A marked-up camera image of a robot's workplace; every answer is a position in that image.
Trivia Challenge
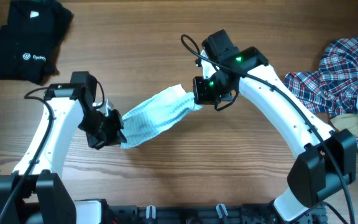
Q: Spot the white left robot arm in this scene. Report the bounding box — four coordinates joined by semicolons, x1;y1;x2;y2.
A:
0;72;127;223

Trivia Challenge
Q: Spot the light blue striped shirt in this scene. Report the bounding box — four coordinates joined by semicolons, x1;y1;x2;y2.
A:
120;84;202;149

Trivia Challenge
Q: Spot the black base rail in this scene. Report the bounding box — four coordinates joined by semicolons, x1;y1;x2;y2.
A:
104;203;328;224

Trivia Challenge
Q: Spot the red blue plaid shirt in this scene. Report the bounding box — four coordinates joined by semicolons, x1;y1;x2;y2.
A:
283;37;358;147

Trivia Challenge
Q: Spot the black folded polo shirt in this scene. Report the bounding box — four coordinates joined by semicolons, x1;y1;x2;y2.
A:
0;1;74;85

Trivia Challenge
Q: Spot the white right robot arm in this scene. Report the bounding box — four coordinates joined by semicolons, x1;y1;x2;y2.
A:
181;30;357;223

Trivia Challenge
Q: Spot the beige cloth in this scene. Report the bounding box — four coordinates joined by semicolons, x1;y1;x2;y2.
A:
330;114;358;137

